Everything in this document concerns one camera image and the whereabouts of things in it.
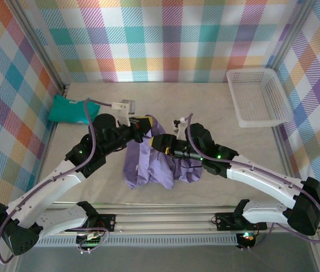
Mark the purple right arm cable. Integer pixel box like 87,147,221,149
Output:
184,113,320,252

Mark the white plastic mesh basket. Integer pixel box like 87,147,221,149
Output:
226,69,294,128

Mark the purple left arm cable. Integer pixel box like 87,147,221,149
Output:
0,97,114,266

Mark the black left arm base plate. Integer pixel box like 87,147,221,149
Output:
65,214,117,233

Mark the aluminium mounting rail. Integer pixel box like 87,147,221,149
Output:
9,202,320,236

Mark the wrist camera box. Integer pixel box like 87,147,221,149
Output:
111,98,136,126
172,116,187,139

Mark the grey slotted cable duct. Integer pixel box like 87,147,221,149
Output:
23,236,238,247

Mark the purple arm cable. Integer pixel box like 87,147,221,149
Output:
0,97,114,266
184,113,320,252

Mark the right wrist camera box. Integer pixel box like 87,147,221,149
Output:
172,116,187,139

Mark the aluminium frame post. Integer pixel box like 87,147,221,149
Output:
6,0,69,93
268,0,319,71

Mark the teal folded t-shirt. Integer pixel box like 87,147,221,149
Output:
48,94,101,125

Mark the purple t-shirt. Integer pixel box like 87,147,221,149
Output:
122,114,206,190

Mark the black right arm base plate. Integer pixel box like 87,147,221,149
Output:
215,211,268,231

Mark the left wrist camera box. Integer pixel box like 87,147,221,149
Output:
111,98,136,126

